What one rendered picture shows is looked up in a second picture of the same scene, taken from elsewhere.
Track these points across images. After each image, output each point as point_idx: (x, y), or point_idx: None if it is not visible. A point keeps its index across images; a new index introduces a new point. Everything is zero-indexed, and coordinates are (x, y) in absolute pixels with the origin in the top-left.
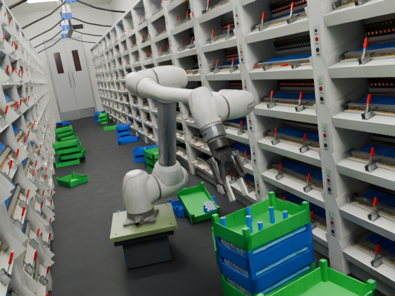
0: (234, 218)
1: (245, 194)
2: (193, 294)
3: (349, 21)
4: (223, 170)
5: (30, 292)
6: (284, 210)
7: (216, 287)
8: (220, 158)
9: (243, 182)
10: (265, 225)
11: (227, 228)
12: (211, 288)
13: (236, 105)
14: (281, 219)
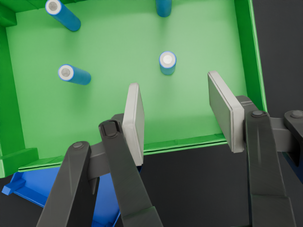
0: (176, 142)
1: (140, 93)
2: (218, 223)
3: None
4: (267, 168)
5: None
6: (51, 7)
7: (176, 216)
8: None
9: (127, 110)
10: (110, 77)
11: (258, 49)
12: (184, 218)
13: None
14: (56, 76)
